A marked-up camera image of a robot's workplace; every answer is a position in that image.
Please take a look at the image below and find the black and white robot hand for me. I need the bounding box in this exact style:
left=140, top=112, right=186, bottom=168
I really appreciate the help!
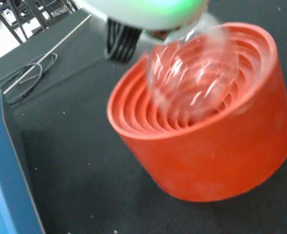
left=77, top=0, right=210, bottom=64

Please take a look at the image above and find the black bench cloth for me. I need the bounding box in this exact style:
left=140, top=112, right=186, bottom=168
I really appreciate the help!
left=0, top=0, right=287, bottom=234

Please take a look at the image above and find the blue heater with steel plate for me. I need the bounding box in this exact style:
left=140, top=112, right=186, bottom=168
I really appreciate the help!
left=0, top=82, right=46, bottom=234

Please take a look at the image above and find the black tripod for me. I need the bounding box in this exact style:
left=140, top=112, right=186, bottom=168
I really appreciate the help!
left=0, top=0, right=80, bottom=44

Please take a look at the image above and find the red ribbed flask ring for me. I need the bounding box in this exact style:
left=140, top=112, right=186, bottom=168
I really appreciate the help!
left=106, top=22, right=287, bottom=203

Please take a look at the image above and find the thin black probe cable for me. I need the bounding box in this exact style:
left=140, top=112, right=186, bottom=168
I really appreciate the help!
left=0, top=52, right=58, bottom=105

